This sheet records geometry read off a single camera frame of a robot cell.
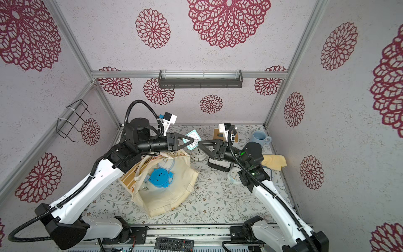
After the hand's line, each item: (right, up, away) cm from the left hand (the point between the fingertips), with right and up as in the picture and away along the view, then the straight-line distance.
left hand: (191, 143), depth 59 cm
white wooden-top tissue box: (+15, +4, +50) cm, 53 cm away
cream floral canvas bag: (-18, -30, +21) cm, 41 cm away
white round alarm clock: (+23, -20, +33) cm, 45 cm away
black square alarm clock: (+15, -14, +36) cm, 41 cm away
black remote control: (-8, -46, +11) cm, 48 cm away
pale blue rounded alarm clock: (-17, -13, +36) cm, 42 cm away
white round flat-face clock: (+2, -10, +39) cm, 41 cm away
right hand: (+3, -2, -2) cm, 4 cm away
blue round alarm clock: (-19, -21, +31) cm, 42 cm away
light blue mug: (+44, +3, +47) cm, 65 cm away
